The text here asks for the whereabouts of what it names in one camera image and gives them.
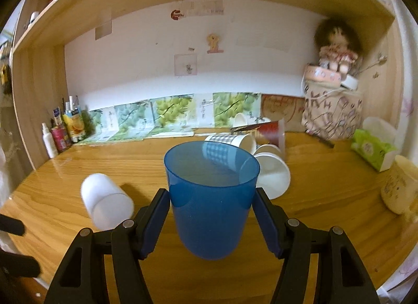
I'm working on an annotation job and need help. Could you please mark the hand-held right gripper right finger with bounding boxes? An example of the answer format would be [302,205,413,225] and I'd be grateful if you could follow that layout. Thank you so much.
[252,188,379,304]

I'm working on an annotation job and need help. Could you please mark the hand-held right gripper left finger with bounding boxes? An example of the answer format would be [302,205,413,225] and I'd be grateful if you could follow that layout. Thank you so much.
[44,188,171,304]

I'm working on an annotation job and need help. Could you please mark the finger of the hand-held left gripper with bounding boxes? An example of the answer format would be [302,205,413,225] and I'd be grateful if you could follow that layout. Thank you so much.
[0,251,41,279]
[0,214,26,237]

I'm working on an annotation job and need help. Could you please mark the blue translucent plastic cup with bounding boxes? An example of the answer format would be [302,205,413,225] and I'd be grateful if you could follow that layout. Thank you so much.
[164,142,261,261]

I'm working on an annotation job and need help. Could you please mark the large white paper cup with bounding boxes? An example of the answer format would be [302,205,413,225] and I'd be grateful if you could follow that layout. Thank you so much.
[253,144,291,200]

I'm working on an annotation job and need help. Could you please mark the white plastic cup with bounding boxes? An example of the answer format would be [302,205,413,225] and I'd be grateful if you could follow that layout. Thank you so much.
[80,173,135,231]

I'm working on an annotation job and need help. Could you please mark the checkered paper cup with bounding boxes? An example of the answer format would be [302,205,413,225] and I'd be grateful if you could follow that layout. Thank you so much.
[205,133,257,156]

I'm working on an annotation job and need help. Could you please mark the red translucent plastic cup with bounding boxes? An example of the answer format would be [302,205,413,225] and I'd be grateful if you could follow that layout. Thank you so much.
[257,119,287,161]

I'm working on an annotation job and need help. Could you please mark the small white paper cup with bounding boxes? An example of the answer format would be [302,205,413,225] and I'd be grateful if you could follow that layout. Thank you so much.
[233,113,255,129]

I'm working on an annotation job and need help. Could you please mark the white spray bottle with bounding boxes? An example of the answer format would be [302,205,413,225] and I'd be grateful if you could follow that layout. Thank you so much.
[41,123,59,159]

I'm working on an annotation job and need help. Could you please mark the pink bottle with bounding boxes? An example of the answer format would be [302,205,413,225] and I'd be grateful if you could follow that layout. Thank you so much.
[50,125,72,153]

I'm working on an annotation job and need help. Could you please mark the grape print card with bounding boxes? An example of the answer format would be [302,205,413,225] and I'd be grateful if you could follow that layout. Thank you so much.
[149,94,197,130]
[212,92,262,128]
[114,101,153,135]

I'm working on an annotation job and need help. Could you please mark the red printed card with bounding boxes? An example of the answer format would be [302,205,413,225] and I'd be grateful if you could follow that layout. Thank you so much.
[260,94,306,133]

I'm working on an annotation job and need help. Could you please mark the green tissue box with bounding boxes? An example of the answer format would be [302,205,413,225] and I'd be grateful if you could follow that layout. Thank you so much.
[351,128,398,173]

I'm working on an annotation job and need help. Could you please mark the cream cartoon mug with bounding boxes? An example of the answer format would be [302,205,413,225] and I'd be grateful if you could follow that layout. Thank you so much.
[380,155,418,215]

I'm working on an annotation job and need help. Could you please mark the pink round tin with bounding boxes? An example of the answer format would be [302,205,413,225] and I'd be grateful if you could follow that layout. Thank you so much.
[304,64,342,83]

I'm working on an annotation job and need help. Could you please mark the white round tin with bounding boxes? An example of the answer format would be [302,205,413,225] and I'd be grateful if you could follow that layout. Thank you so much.
[340,74,359,90]

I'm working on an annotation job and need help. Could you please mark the dark-haired rag doll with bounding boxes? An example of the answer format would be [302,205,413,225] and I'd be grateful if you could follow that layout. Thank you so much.
[314,17,362,74]

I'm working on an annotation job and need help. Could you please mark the dried flower twigs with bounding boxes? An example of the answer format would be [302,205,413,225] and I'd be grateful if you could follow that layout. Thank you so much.
[358,52,389,76]

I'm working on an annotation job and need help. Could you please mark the yellow figure wall sticker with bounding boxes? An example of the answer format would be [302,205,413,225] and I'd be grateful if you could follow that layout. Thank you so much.
[206,33,224,54]

